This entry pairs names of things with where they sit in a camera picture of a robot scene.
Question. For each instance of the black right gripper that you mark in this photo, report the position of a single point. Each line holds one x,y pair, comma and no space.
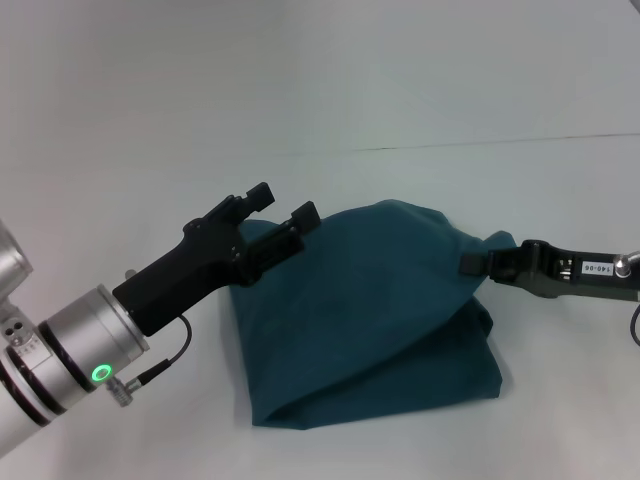
585,272

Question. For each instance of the blue-green shirt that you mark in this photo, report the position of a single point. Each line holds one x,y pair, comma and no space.
370,310

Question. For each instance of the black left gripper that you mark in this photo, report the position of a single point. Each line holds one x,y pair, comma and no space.
185,275

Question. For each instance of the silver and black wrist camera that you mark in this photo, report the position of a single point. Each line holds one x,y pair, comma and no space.
12,265

